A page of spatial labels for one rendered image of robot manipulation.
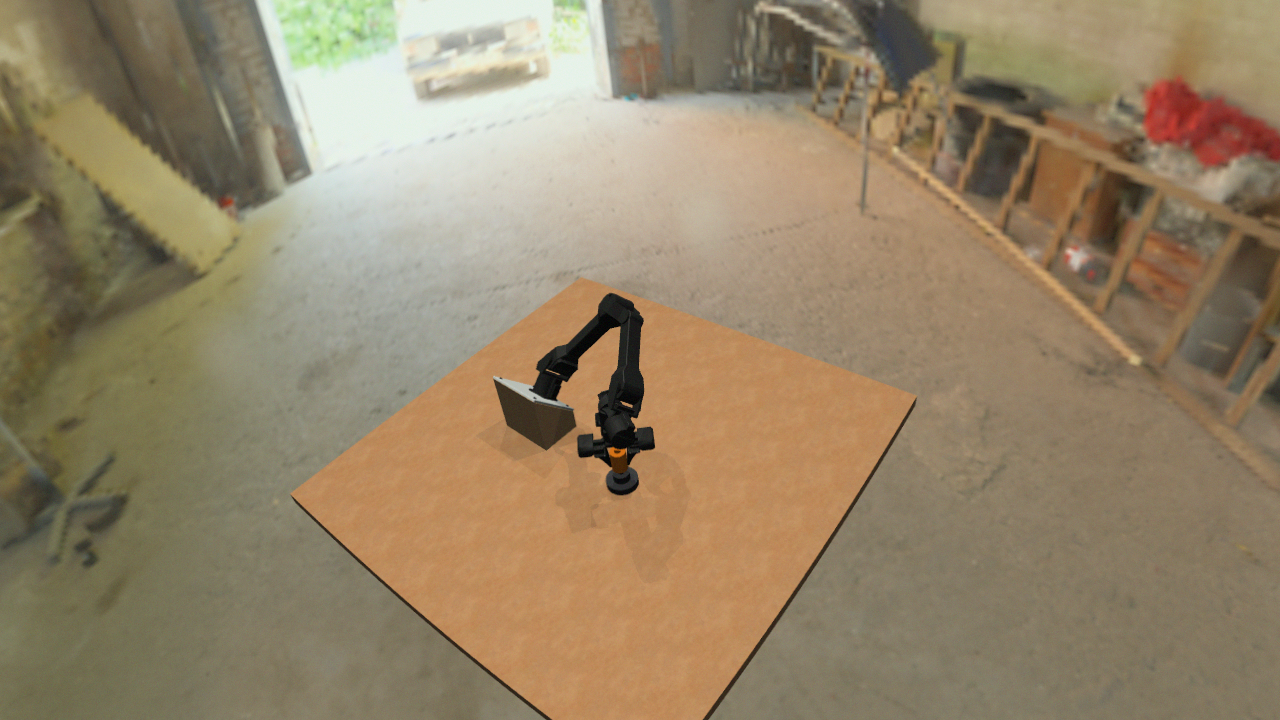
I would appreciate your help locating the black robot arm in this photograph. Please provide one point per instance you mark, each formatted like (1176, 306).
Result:
(627, 383)

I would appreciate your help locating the orange knob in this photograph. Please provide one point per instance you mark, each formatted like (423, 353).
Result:
(618, 460)

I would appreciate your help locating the dark grey round pedestal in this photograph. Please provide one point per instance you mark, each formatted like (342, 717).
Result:
(622, 483)

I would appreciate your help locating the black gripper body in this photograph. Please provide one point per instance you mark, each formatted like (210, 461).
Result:
(586, 446)

